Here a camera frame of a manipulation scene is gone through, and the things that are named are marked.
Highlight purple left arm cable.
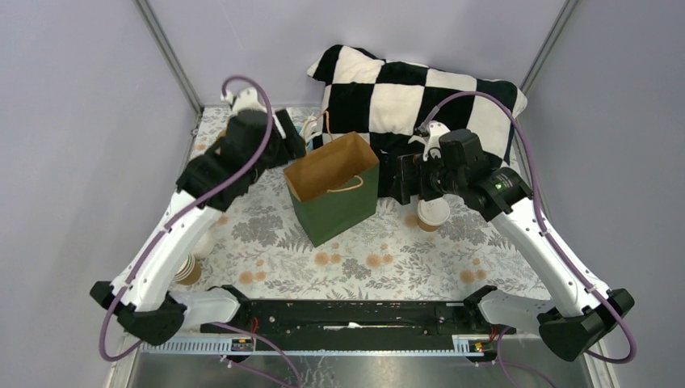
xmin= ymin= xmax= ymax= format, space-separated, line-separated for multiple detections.
xmin=98 ymin=75 xmax=275 ymax=363

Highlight white wrapped straws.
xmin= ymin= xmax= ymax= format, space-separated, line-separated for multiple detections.
xmin=300 ymin=114 xmax=323 ymax=144

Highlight stack of brown paper cups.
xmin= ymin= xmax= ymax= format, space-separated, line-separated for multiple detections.
xmin=172 ymin=254 xmax=202 ymax=285

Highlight black cloth bundle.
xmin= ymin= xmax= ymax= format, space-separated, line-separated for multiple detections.
xmin=369 ymin=133 xmax=425 ymax=198

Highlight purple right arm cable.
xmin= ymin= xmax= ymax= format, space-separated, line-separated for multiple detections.
xmin=422 ymin=91 xmax=639 ymax=388

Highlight black white checkered pillow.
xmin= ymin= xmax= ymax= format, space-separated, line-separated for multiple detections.
xmin=307 ymin=44 xmax=527 ymax=158

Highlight green paper bag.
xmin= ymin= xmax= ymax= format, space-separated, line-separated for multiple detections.
xmin=284 ymin=112 xmax=380 ymax=247

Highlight brown paper coffee cup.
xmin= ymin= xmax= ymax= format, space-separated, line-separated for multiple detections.
xmin=417 ymin=217 xmax=440 ymax=233

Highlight floral patterned table mat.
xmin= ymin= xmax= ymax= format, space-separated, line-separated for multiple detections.
xmin=170 ymin=106 xmax=557 ymax=302

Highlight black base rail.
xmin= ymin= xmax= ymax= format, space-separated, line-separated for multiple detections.
xmin=124 ymin=298 xmax=563 ymax=357

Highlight white plastic cup lid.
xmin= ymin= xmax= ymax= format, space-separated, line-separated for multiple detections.
xmin=417 ymin=198 xmax=451 ymax=226

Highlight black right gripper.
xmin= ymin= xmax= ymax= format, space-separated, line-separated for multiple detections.
xmin=389 ymin=150 xmax=465 ymax=205

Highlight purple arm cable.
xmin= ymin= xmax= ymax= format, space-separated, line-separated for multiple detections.
xmin=98 ymin=75 xmax=275 ymax=363
xmin=422 ymin=91 xmax=639 ymax=388

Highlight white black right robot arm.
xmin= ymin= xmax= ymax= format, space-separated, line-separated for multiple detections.
xmin=393 ymin=121 xmax=635 ymax=361

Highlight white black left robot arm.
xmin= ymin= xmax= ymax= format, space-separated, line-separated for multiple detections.
xmin=90 ymin=87 xmax=306 ymax=345

